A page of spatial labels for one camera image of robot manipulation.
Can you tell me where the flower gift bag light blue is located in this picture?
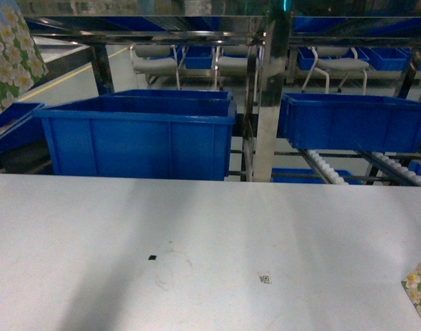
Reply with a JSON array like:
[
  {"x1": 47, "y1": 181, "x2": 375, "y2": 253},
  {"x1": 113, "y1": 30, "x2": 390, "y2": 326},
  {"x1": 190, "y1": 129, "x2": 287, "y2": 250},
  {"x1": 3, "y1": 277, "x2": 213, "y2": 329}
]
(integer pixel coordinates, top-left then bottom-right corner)
[{"x1": 0, "y1": 1, "x2": 48, "y2": 114}]

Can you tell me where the big blue crate by table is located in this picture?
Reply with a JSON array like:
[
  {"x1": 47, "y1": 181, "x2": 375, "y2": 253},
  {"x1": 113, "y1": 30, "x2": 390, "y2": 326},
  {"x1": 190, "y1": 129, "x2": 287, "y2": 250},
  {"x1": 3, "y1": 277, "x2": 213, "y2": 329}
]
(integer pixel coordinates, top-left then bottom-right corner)
[{"x1": 33, "y1": 90, "x2": 236, "y2": 181}]

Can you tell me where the blue crate on right rollers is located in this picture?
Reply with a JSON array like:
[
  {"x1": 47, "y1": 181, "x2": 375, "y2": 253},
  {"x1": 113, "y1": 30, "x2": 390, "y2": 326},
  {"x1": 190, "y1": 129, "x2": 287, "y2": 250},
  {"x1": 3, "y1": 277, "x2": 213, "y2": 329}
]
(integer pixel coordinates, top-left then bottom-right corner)
[{"x1": 277, "y1": 93, "x2": 421, "y2": 153}]

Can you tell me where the grey chair left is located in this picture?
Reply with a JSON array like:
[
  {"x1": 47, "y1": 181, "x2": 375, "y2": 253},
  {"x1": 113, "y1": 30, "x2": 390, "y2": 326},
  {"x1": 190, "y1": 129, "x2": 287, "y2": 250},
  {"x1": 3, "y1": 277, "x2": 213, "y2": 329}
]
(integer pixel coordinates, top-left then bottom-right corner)
[{"x1": 129, "y1": 44, "x2": 181, "y2": 90}]

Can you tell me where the grey chair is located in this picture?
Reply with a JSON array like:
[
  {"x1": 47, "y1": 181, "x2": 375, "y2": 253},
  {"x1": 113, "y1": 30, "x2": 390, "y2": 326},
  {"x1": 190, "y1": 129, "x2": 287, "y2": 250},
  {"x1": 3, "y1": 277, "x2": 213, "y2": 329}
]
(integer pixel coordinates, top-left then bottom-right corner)
[
  {"x1": 129, "y1": 44, "x2": 181, "y2": 90},
  {"x1": 301, "y1": 46, "x2": 369, "y2": 95}
]

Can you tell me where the grey chair right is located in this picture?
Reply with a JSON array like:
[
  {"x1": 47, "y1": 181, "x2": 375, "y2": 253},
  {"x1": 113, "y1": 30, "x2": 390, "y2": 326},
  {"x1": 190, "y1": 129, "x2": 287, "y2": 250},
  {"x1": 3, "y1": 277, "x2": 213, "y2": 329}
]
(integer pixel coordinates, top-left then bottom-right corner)
[{"x1": 301, "y1": 46, "x2": 369, "y2": 95}]

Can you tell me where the blue crate far left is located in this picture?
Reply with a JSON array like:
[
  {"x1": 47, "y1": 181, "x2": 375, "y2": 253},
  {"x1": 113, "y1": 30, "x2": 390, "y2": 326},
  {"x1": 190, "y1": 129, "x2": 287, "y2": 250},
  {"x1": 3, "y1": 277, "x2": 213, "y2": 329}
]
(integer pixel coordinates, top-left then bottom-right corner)
[{"x1": 0, "y1": 102, "x2": 45, "y2": 154}]

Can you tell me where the steel rack upright post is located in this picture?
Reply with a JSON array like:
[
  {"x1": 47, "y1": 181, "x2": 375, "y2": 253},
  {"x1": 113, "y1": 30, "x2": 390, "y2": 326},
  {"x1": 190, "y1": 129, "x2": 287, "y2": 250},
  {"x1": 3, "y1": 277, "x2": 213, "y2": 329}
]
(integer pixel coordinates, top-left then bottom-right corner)
[{"x1": 253, "y1": 1, "x2": 294, "y2": 182}]

